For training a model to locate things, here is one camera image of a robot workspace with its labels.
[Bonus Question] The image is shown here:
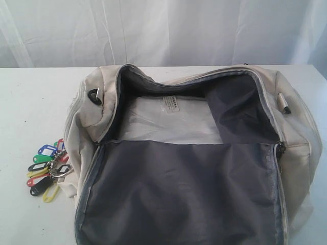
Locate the colourful key tag bunch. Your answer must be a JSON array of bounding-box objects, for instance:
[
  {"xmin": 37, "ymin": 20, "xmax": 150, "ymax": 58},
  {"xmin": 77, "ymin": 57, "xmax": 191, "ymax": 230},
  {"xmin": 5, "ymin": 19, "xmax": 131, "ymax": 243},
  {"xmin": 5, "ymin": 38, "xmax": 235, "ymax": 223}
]
[{"xmin": 26, "ymin": 138, "xmax": 74, "ymax": 203}]

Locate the white backdrop curtain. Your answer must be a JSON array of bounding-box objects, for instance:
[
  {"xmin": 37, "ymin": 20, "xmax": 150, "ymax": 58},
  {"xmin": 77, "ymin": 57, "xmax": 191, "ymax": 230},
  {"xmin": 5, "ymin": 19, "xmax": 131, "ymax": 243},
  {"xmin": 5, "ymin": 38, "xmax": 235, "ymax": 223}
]
[{"xmin": 1, "ymin": 1, "xmax": 326, "ymax": 67}]

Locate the cream fabric duffel bag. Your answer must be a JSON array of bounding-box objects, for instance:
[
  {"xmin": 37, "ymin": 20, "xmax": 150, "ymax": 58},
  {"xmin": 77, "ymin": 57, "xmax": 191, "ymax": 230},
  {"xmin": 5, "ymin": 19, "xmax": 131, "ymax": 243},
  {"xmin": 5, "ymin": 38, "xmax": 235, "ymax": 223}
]
[{"xmin": 63, "ymin": 64, "xmax": 322, "ymax": 244}]

